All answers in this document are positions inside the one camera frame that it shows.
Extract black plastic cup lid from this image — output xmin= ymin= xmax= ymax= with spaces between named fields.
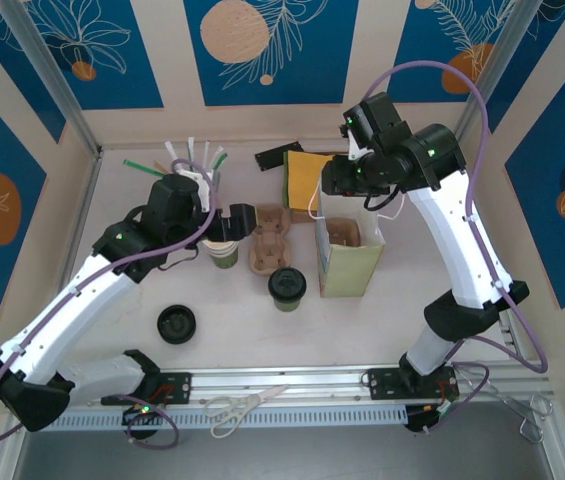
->
xmin=267 ymin=267 xmax=307 ymax=304

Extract white paper takeout bag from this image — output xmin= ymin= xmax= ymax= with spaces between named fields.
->
xmin=306 ymin=183 xmax=403 ymax=299

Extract stack of paper cups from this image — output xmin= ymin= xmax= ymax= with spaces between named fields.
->
xmin=201 ymin=238 xmax=241 ymax=270

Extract yellow napkin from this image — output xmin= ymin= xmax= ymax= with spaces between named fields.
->
xmin=286 ymin=149 xmax=336 ymax=211

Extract green wrapped straw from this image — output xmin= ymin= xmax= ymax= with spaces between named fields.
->
xmin=122 ymin=159 xmax=164 ymax=177

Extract green napkin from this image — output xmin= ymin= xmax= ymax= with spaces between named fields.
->
xmin=280 ymin=149 xmax=291 ymax=207

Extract black metal plate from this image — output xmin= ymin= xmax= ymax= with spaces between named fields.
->
xmin=254 ymin=141 xmax=306 ymax=173

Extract stack of black lids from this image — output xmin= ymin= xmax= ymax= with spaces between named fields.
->
xmin=156 ymin=304 xmax=198 ymax=345

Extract small controller board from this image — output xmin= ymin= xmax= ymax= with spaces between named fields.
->
xmin=121 ymin=399 xmax=166 ymax=427
xmin=405 ymin=402 xmax=458 ymax=435

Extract metal scissor tongs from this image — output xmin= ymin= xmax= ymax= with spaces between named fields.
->
xmin=464 ymin=377 xmax=556 ymax=444

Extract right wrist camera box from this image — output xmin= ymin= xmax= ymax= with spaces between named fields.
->
xmin=341 ymin=124 xmax=366 ymax=162

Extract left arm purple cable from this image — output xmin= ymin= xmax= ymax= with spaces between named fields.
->
xmin=0 ymin=158 xmax=219 ymax=451

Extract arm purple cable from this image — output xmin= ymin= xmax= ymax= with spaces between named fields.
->
xmin=0 ymin=158 xmax=219 ymax=451
xmin=364 ymin=60 xmax=549 ymax=436

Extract aluminium side rail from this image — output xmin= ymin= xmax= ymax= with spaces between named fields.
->
xmin=36 ymin=149 xmax=104 ymax=371
xmin=446 ymin=144 xmax=522 ymax=361

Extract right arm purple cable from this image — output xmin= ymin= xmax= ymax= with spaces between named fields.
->
xmin=364 ymin=60 xmax=549 ymax=436

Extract aluminium frame post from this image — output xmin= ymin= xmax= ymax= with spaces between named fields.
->
xmin=0 ymin=0 xmax=103 ymax=156
xmin=449 ymin=0 xmax=536 ymax=151

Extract aluminium front rail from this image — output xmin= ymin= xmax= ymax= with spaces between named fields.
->
xmin=4 ymin=362 xmax=558 ymax=414

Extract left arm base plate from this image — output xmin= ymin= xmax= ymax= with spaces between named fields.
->
xmin=100 ymin=372 xmax=193 ymax=406

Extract white handled scissors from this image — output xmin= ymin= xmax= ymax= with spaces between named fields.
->
xmin=204 ymin=383 xmax=289 ymax=440

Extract white slotted cable duct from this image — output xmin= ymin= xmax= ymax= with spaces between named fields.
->
xmin=26 ymin=405 xmax=408 ymax=432

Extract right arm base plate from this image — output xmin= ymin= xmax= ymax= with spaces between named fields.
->
xmin=365 ymin=368 xmax=461 ymax=401

